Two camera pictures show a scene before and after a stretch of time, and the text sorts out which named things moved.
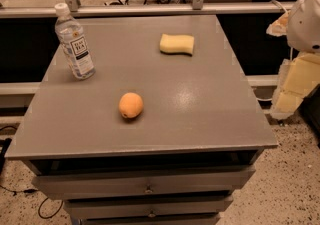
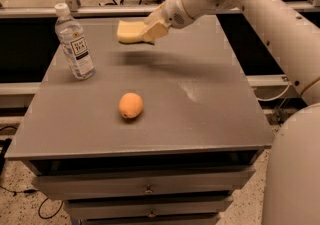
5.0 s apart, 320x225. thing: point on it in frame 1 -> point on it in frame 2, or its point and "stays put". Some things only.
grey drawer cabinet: [165, 132] stays put
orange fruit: [130, 105] stays put
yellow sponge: [177, 44] -> [128, 31]
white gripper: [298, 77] -> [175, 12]
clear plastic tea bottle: [70, 33] stays put
